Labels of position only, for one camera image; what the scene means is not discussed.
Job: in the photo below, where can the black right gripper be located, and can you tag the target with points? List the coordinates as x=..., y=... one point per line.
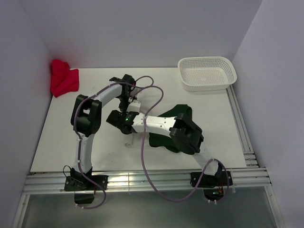
x=126, y=113

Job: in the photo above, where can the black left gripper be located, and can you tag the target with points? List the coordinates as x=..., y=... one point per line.
x=122, y=107

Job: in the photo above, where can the white printed t-shirt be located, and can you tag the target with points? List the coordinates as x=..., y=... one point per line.
x=157, y=127

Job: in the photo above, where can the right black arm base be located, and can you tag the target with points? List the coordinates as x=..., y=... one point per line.
x=214, y=185

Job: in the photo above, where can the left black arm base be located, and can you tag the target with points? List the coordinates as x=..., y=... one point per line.
x=84, y=188

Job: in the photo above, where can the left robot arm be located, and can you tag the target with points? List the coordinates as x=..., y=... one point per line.
x=87, y=115

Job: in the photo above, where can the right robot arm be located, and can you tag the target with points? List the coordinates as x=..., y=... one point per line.
x=185, y=134

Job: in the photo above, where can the red t-shirt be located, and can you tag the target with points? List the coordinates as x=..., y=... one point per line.
x=63, y=79

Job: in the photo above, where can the white perforated plastic basket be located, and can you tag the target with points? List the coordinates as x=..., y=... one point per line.
x=206, y=73

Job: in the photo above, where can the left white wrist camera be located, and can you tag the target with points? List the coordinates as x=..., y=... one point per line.
x=135, y=92

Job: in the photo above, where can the aluminium rail frame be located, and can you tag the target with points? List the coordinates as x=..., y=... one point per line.
x=131, y=181

